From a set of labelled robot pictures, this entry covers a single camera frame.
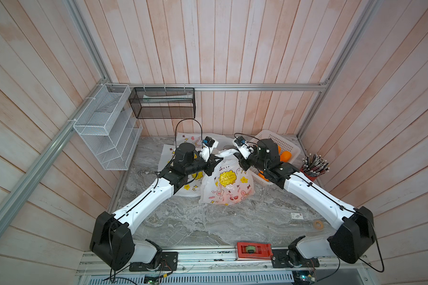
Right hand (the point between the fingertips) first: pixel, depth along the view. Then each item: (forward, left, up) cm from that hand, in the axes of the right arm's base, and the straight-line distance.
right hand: (236, 149), depth 79 cm
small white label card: (-21, -32, -25) cm, 46 cm away
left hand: (-7, +7, +1) cm, 10 cm away
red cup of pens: (-1, -39, -11) cm, 41 cm away
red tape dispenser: (-37, -7, -21) cm, 43 cm away
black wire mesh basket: (+36, +41, +1) cm, 54 cm away
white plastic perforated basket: (+20, -33, -19) cm, 43 cm away
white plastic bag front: (-11, +3, -12) cm, 16 cm away
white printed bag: (-6, +21, -25) cm, 33 cm away
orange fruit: (+13, -32, -20) cm, 40 cm away
